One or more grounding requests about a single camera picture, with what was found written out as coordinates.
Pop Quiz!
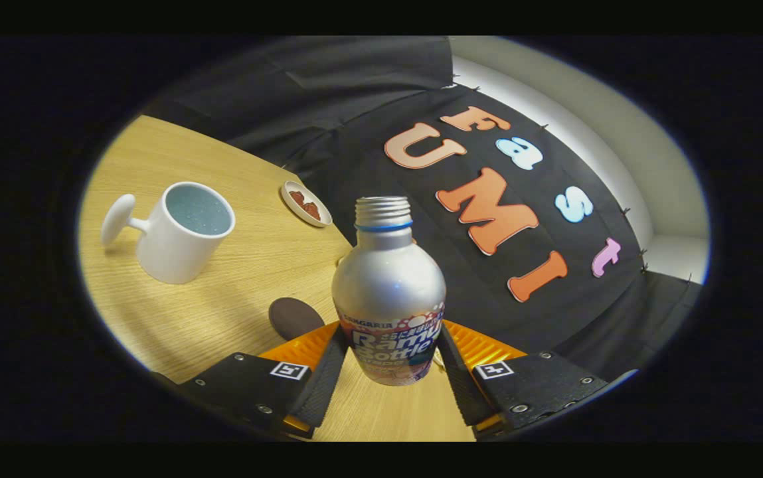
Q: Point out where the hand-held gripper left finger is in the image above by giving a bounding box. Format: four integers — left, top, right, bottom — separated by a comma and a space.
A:
179, 322, 350, 439

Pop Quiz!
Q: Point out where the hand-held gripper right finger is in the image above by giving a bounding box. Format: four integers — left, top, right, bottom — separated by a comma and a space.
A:
436, 320, 611, 436

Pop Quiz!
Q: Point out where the round brown coaster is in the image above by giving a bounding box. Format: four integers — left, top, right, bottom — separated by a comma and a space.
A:
268, 297, 325, 341

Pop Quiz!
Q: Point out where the silver juice bottle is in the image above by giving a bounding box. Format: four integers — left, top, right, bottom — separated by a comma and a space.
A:
331, 196, 447, 387

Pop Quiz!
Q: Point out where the white cup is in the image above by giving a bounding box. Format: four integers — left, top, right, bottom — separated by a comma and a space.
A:
101, 181, 236, 285

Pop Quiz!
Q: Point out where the wooden table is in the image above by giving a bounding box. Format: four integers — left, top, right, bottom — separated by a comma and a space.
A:
79, 115, 475, 442

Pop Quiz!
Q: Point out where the small plate with red food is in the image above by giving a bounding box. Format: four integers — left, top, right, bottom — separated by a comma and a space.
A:
280, 181, 333, 228

